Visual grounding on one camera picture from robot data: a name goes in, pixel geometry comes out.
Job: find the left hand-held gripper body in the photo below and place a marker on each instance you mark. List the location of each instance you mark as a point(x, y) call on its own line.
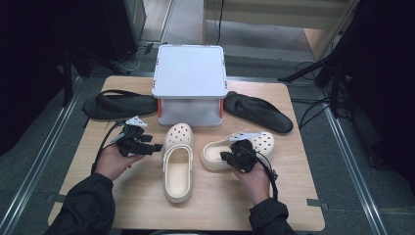
point(132, 145)

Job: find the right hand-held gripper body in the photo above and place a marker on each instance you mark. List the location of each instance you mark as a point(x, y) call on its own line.
point(244, 156)

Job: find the cream clog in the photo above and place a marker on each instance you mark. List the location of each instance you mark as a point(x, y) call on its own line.
point(213, 156)
point(177, 173)

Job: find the black flip-flop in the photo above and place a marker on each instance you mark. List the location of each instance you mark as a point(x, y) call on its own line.
point(117, 106)
point(257, 112)

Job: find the person's left hand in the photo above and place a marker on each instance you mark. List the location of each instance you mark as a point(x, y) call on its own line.
point(112, 163)

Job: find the person's right hand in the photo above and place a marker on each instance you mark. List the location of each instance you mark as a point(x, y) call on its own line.
point(256, 184)

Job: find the grey tape piece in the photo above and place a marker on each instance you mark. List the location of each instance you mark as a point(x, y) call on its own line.
point(314, 202)
point(55, 197)

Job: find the dark cabinet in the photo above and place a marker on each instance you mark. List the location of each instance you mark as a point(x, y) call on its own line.
point(120, 29)

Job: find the black tripod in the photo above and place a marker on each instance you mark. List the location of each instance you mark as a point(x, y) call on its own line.
point(336, 91)

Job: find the black curtain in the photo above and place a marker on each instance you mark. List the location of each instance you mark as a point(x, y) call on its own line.
point(29, 65)
point(385, 81)

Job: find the wooden cabinet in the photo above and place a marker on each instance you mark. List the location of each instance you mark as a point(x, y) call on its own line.
point(277, 13)

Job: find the metal floor rail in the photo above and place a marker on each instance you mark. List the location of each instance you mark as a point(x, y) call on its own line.
point(352, 169)
point(32, 169)

